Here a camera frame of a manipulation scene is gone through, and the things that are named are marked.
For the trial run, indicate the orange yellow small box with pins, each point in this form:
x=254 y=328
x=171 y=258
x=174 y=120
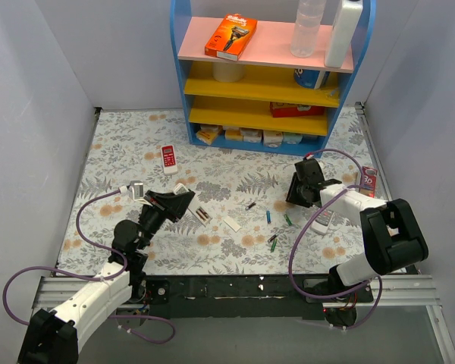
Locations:
x=208 y=136

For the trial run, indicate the orange razor box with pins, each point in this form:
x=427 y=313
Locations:
x=231 y=37

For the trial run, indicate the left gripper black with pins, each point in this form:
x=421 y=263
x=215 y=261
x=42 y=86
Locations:
x=161 y=205

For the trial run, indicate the blue white round container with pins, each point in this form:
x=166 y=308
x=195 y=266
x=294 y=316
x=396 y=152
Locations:
x=310 y=79

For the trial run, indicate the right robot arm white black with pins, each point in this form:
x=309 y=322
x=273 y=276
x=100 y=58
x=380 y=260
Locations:
x=391 y=235

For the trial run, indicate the teal white small box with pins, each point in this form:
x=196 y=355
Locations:
x=292 y=138

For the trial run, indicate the white red small box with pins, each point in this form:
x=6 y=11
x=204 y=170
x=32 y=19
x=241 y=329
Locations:
x=272 y=138

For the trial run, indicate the yellow white small box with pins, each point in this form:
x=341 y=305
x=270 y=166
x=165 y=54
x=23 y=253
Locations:
x=233 y=135

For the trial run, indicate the blue shelf unit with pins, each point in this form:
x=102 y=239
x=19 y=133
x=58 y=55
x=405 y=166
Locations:
x=269 y=78

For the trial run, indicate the white remote control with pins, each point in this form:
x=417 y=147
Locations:
x=195 y=206

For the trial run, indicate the black base bar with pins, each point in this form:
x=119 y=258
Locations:
x=234 y=296

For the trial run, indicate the red white small remote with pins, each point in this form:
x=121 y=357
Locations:
x=169 y=161

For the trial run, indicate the green battery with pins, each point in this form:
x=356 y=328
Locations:
x=273 y=245
x=287 y=219

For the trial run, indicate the clear plastic bottle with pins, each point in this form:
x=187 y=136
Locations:
x=306 y=28

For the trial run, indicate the grey remote with buttons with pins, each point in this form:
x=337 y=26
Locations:
x=323 y=222

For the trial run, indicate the aluminium rail frame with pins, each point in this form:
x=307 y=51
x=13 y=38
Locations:
x=406 y=327

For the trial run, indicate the green battery right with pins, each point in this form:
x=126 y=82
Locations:
x=287 y=219

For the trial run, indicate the white tall bottle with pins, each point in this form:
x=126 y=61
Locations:
x=344 y=25

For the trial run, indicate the red toothpaste box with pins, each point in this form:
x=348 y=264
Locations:
x=369 y=181

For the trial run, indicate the green battery lower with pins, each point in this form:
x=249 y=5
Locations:
x=273 y=245

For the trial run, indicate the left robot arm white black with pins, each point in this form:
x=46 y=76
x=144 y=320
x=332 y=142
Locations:
x=58 y=335

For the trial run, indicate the white battery cover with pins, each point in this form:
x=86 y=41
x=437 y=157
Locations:
x=232 y=224

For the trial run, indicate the red box on shelf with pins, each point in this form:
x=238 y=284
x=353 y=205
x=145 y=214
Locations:
x=288 y=110

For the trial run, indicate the floral table mat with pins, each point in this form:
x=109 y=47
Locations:
x=127 y=146

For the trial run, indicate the white paper roll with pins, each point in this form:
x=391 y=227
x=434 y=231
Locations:
x=228 y=73

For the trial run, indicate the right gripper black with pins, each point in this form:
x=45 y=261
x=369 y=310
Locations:
x=298 y=189

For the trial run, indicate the white small box centre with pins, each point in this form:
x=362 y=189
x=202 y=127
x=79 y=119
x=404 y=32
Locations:
x=251 y=135

